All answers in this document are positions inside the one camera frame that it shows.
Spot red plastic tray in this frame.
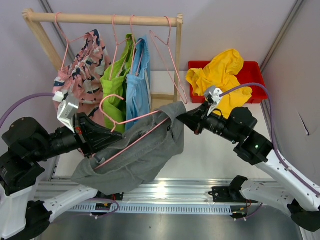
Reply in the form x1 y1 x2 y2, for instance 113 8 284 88
188 61 268 104

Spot pink hanger of blue shorts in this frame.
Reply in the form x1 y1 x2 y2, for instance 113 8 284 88
130 14 141 75

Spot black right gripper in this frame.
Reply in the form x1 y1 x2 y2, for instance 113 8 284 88
177 100 241 144

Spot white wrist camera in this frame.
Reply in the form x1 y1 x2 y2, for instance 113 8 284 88
52 91 79 133
204 85 223 116

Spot aluminium mounting rail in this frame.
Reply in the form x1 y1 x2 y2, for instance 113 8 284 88
34 178 232 205

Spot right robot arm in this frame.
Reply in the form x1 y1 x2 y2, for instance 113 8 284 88
178 102 320 232

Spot lime green shorts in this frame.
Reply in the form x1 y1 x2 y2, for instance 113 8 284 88
100 33 135 134

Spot pink shark print shorts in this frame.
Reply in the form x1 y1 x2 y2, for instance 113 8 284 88
52 29 111 127

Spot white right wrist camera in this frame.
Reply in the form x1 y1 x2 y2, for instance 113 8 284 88
204 85 223 116

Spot wooden clothes rack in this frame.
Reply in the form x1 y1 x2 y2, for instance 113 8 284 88
21 8 184 106

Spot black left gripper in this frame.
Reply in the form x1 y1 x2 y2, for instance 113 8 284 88
32 111 125 161

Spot yellow shorts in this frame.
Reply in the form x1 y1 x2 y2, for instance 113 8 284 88
185 49 253 119

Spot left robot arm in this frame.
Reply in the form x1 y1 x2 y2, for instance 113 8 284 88
0 113 123 240

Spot pink hanger of grey shorts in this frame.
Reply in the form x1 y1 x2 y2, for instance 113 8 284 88
93 94 176 171

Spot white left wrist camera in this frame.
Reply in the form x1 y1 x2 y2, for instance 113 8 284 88
52 91 79 133

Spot pink wire hanger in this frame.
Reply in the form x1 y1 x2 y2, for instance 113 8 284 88
149 16 188 105

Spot slotted cable duct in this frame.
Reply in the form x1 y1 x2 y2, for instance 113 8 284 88
69 202 233 216

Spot light blue shorts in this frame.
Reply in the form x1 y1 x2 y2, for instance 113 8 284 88
125 36 152 131

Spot grey shorts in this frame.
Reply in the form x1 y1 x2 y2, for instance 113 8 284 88
71 101 187 195

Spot pink hanger of green shorts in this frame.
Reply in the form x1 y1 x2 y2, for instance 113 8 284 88
108 14 131 82

